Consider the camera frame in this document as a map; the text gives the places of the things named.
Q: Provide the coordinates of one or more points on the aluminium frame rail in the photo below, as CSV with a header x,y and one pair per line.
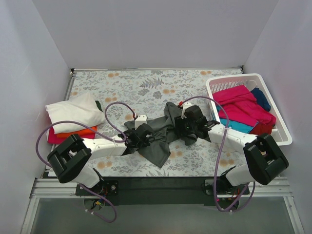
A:
x,y
44,188

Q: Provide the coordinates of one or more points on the floral patterned table mat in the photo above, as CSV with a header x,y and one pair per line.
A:
x,y
146,92

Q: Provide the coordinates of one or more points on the teal t shirt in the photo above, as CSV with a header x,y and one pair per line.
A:
x,y
241,127

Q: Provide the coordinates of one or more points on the folded magenta t shirt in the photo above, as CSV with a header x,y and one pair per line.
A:
x,y
53,139

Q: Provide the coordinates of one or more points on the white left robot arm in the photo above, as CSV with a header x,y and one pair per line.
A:
x,y
69,160

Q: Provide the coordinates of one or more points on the dark red t shirt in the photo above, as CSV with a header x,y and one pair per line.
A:
x,y
261,128

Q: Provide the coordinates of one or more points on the folded orange t shirt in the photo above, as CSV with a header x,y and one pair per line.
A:
x,y
82,132

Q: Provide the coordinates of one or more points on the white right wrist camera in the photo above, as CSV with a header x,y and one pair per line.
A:
x,y
184,106

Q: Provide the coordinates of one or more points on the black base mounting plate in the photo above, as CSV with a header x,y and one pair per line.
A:
x,y
158,190

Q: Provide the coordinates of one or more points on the folded white t shirt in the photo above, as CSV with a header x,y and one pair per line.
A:
x,y
82,109

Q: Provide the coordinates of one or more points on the navy blue t shirt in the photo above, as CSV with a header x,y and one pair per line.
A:
x,y
261,99

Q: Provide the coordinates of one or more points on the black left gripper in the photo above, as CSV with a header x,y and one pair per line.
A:
x,y
148,135

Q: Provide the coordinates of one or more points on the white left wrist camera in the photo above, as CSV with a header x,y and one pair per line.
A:
x,y
141,119

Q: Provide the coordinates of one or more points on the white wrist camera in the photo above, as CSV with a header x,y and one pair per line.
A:
x,y
141,119
184,106

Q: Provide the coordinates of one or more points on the white plastic laundry basket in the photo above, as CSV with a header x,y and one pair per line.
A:
x,y
280,131

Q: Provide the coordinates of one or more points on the pink t shirt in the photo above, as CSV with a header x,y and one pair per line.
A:
x,y
240,105

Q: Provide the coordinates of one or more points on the folded dark green t shirt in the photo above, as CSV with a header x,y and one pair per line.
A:
x,y
98,104

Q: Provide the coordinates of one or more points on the grey t shirt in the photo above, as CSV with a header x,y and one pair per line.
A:
x,y
165,133

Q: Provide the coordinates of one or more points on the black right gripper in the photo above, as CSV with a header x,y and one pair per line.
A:
x,y
179,125

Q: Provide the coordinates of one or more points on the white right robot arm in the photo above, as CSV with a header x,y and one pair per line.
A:
x,y
264,159

